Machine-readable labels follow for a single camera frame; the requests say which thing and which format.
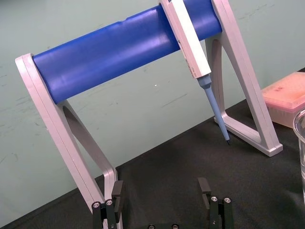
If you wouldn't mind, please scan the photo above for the pink translucent tip box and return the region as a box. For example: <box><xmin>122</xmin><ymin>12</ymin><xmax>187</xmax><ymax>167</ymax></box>
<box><xmin>261</xmin><ymin>71</ymin><xmax>305</xmax><ymax>130</ymax></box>

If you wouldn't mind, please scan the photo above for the white pipette with blue tip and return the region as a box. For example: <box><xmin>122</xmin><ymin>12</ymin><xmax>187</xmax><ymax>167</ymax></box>
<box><xmin>158</xmin><ymin>0</ymin><xmax>232</xmax><ymax>146</ymax></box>

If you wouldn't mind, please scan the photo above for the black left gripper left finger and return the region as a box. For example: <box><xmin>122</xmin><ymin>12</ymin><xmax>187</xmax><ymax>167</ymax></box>
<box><xmin>92</xmin><ymin>180</ymin><xmax>124</xmax><ymax>229</ymax></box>

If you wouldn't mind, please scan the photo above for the black table cloth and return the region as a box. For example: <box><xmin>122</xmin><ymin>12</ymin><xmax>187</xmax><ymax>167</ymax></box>
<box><xmin>0</xmin><ymin>95</ymin><xmax>305</xmax><ymax>229</ymax></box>

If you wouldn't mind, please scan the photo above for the clear glass beaker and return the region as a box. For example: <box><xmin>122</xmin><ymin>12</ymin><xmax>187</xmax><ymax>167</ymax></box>
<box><xmin>292</xmin><ymin>108</ymin><xmax>305</xmax><ymax>204</ymax></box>

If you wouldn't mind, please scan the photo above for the grey stand with blue bar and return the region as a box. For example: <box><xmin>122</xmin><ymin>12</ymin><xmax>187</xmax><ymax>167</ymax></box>
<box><xmin>14</xmin><ymin>0</ymin><xmax>284</xmax><ymax>229</ymax></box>

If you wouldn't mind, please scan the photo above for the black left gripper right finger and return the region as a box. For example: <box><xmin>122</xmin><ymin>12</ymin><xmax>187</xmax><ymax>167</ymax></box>
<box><xmin>197</xmin><ymin>177</ymin><xmax>234</xmax><ymax>229</ymax></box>

